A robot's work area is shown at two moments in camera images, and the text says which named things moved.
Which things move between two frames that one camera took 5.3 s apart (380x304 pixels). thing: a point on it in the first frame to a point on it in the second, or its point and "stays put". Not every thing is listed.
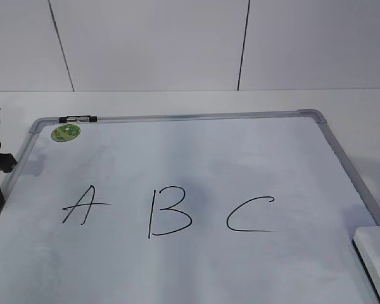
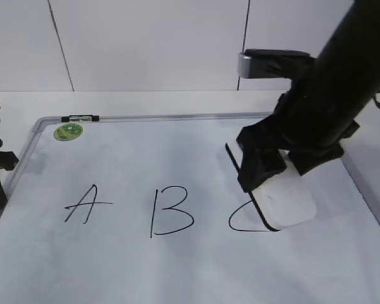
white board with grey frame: x=234 y=208 stays put
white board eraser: x=374 y=247 to x=285 y=201
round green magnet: x=65 y=132 stays put
